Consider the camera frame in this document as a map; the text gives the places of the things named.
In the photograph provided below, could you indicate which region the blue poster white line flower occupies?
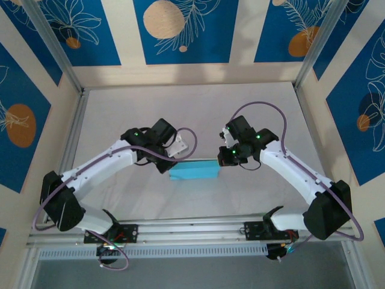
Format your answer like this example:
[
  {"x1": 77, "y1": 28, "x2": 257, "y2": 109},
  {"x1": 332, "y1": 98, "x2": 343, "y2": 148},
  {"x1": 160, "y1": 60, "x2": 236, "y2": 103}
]
[
  {"x1": 312, "y1": 0, "x2": 371, "y2": 81},
  {"x1": 0, "y1": 0, "x2": 64, "y2": 87}
]

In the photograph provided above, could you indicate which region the blue poster orange circle fern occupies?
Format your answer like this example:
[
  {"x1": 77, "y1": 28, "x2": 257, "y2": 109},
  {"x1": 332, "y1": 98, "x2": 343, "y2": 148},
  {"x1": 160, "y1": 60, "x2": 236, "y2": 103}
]
[{"x1": 254, "y1": 0, "x2": 334, "y2": 63}]

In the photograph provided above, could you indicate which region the blue poster peach circle fern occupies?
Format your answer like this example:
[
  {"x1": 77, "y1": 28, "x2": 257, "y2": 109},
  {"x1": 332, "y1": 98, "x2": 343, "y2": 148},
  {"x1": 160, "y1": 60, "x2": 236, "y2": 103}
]
[{"x1": 133, "y1": 0, "x2": 240, "y2": 65}]

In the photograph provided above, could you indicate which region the black controller box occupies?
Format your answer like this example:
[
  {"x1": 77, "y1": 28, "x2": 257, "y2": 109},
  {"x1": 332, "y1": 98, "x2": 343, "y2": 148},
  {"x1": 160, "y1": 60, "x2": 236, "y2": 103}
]
[
  {"x1": 266, "y1": 243, "x2": 295, "y2": 261},
  {"x1": 96, "y1": 243, "x2": 125, "y2": 266}
]

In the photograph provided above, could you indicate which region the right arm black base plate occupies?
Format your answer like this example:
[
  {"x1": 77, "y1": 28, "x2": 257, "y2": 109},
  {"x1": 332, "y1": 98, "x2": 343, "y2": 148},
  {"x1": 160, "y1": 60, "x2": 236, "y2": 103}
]
[{"x1": 244, "y1": 221, "x2": 299, "y2": 241}]

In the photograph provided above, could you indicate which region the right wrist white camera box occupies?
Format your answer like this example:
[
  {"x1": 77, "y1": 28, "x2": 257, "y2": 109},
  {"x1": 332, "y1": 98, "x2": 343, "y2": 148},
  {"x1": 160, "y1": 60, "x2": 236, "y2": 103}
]
[{"x1": 221, "y1": 126, "x2": 235, "y2": 146}]

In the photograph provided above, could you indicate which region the aluminium side rail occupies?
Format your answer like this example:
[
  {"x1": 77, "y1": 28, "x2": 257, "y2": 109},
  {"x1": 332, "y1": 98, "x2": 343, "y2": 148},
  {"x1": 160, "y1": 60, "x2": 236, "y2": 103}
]
[{"x1": 45, "y1": 90, "x2": 90, "y2": 223}]

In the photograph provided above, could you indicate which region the white and blue paper box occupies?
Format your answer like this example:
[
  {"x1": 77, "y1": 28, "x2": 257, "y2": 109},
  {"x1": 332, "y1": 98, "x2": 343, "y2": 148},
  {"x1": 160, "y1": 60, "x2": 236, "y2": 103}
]
[{"x1": 168, "y1": 158, "x2": 221, "y2": 181}]

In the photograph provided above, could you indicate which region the blue poster orange dot flower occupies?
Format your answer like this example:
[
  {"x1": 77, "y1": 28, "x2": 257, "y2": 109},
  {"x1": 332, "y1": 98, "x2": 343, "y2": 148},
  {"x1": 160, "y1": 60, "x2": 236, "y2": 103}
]
[
  {"x1": 29, "y1": 0, "x2": 122, "y2": 67},
  {"x1": 326, "y1": 26, "x2": 385, "y2": 187}
]

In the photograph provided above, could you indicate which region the blue poster orange circle flower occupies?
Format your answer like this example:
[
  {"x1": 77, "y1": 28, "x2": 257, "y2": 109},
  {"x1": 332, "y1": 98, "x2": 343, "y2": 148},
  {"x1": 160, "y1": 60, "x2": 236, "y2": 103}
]
[{"x1": 0, "y1": 42, "x2": 52, "y2": 194}]

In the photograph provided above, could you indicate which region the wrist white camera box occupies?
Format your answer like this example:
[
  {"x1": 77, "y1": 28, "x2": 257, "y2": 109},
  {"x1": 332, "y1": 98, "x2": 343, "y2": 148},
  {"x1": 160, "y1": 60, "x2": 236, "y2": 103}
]
[
  {"x1": 221, "y1": 126, "x2": 235, "y2": 146},
  {"x1": 166, "y1": 135, "x2": 189, "y2": 160}
]

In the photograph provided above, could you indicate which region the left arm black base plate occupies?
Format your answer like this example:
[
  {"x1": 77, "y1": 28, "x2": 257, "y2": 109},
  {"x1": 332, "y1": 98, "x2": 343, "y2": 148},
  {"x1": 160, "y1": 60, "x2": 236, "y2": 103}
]
[{"x1": 83, "y1": 223, "x2": 140, "y2": 244}]

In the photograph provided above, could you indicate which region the aluminium frame post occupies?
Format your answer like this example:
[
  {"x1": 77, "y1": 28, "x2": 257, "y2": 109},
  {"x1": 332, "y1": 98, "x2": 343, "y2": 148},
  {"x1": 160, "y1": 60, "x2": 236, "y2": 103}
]
[
  {"x1": 293, "y1": 0, "x2": 351, "y2": 91},
  {"x1": 22, "y1": 0, "x2": 84, "y2": 93}
]

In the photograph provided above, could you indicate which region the aluminium mounting rail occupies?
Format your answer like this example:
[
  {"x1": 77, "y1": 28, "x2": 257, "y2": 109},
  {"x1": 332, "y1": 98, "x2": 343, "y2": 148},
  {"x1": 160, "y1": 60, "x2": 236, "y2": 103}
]
[{"x1": 25, "y1": 210, "x2": 359, "y2": 249}]

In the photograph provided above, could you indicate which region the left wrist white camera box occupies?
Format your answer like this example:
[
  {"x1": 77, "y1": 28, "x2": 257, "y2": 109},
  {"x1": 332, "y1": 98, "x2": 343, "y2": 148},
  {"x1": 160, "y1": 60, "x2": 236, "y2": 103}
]
[{"x1": 166, "y1": 135, "x2": 189, "y2": 160}]

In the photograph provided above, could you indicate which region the white table mat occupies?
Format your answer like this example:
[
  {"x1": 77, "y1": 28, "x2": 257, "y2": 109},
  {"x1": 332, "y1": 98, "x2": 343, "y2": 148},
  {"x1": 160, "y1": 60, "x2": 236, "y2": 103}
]
[{"x1": 60, "y1": 80, "x2": 338, "y2": 225}]

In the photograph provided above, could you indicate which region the grey slotted cable duct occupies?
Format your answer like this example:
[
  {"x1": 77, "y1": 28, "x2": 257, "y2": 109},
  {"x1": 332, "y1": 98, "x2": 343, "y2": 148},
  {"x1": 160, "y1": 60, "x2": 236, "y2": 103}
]
[{"x1": 38, "y1": 244, "x2": 269, "y2": 261}]

